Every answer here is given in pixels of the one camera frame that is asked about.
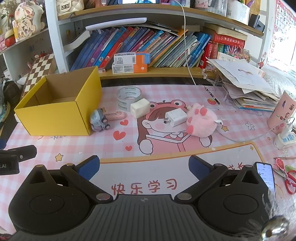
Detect pink utility knife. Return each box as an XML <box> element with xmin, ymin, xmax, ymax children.
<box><xmin>102</xmin><ymin>111</ymin><xmax>127</xmax><ymax>121</ymax></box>

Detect brown white chessboard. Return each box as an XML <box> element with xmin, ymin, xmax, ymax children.
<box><xmin>20</xmin><ymin>53</ymin><xmax>57</xmax><ymax>102</ymax></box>

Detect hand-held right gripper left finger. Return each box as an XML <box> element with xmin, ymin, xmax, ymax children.
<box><xmin>25</xmin><ymin>155</ymin><xmax>114</xmax><ymax>205</ymax></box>

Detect small white plug adapter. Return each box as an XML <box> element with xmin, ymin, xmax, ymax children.
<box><xmin>281</xmin><ymin>123</ymin><xmax>293</xmax><ymax>137</ymax></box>

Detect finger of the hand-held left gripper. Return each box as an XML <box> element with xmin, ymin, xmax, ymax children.
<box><xmin>0</xmin><ymin>145</ymin><xmax>37</xmax><ymax>162</ymax></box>

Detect pink cartoon desk mat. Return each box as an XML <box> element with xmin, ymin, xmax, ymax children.
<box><xmin>0</xmin><ymin>85</ymin><xmax>296</xmax><ymax>209</ymax></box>

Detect alphabet wall poster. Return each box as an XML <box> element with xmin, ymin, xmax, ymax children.
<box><xmin>269</xmin><ymin>0</ymin><xmax>296</xmax><ymax>63</ymax></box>

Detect row of colourful books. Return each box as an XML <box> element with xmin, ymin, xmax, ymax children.
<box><xmin>69</xmin><ymin>22</ymin><xmax>251</xmax><ymax>70</ymax></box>

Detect red scissors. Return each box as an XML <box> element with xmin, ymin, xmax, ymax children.
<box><xmin>274</xmin><ymin>160</ymin><xmax>296</xmax><ymax>194</ymax></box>

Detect brown leather shoe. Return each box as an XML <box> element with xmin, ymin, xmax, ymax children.
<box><xmin>1</xmin><ymin>79</ymin><xmax>21</xmax><ymax>105</ymax></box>

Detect white phone charging cable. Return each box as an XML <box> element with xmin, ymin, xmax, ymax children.
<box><xmin>174</xmin><ymin>0</ymin><xmax>208</xmax><ymax>93</ymax></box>

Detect white charger plug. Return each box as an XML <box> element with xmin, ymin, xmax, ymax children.
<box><xmin>164</xmin><ymin>109</ymin><xmax>188</xmax><ymax>127</ymax></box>

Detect yellow cardboard box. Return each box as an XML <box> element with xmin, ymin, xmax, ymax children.
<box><xmin>14</xmin><ymin>65</ymin><xmax>103</xmax><ymax>136</ymax></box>

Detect white desk cable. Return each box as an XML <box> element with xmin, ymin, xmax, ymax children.
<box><xmin>214</xmin><ymin>117</ymin><xmax>296</xmax><ymax>142</ymax></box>

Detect thick dark-cover book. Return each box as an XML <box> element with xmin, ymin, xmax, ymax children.
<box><xmin>63</xmin><ymin>30</ymin><xmax>92</xmax><ymax>52</ymax></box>

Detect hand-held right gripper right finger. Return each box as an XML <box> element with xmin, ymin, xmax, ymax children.
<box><xmin>174</xmin><ymin>155</ymin><xmax>266</xmax><ymax>205</ymax></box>

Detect black stand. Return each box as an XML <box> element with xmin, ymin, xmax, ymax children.
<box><xmin>248</xmin><ymin>14</ymin><xmax>266</xmax><ymax>33</ymax></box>

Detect pink cylindrical container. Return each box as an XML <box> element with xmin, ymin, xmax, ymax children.
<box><xmin>267</xmin><ymin>90</ymin><xmax>296</xmax><ymax>135</ymax></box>

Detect white pen holder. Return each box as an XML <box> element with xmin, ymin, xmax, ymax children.
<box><xmin>227</xmin><ymin>0</ymin><xmax>251</xmax><ymax>24</ymax></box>

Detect pink plush toy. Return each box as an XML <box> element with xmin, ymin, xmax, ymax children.
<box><xmin>186</xmin><ymin>103</ymin><xmax>218</xmax><ymax>138</ymax></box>

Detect black marker pen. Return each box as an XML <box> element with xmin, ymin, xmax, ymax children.
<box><xmin>204</xmin><ymin>86</ymin><xmax>221</xmax><ymax>105</ymax></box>

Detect black smartphone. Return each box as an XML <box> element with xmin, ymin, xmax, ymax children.
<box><xmin>254</xmin><ymin>161</ymin><xmax>276</xmax><ymax>193</ymax></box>

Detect clear tape roll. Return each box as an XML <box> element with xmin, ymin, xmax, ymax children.
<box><xmin>116</xmin><ymin>86</ymin><xmax>142</xmax><ymax>112</ymax></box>

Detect bunny decoration plaque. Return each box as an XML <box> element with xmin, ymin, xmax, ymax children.
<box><xmin>13</xmin><ymin>2</ymin><xmax>45</xmax><ymax>42</ymax></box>

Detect red round jar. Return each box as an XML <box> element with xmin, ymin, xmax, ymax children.
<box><xmin>5</xmin><ymin>29</ymin><xmax>16</xmax><ymax>48</ymax></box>

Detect grey toy car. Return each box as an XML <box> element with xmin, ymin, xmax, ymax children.
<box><xmin>90</xmin><ymin>109</ymin><xmax>111</xmax><ymax>132</ymax></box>

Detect phone with lit screen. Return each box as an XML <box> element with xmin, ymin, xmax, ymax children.
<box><xmin>119</xmin><ymin>0</ymin><xmax>160</xmax><ymax>4</ymax></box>

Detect white quilted purse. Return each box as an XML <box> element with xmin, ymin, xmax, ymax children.
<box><xmin>55</xmin><ymin>0</ymin><xmax>85</xmax><ymax>16</ymax></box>

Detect white bookshelf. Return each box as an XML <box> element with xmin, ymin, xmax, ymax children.
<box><xmin>0</xmin><ymin>0</ymin><xmax>269</xmax><ymax>80</ymax></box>

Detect white slim notebook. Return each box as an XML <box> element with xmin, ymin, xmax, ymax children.
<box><xmin>85</xmin><ymin>17</ymin><xmax>148</xmax><ymax>31</ymax></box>

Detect stack of papers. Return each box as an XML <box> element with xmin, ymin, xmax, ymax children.
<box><xmin>206</xmin><ymin>58</ymin><xmax>281</xmax><ymax>113</ymax></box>

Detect grey fur bell keychain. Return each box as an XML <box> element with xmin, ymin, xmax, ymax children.
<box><xmin>238</xmin><ymin>185</ymin><xmax>296</xmax><ymax>241</ymax></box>

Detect white rectangular block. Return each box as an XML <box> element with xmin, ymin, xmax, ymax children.
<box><xmin>130</xmin><ymin>98</ymin><xmax>151</xmax><ymax>119</ymax></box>

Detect white power strip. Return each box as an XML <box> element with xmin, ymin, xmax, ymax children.
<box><xmin>274</xmin><ymin>132</ymin><xmax>296</xmax><ymax>150</ymax></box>

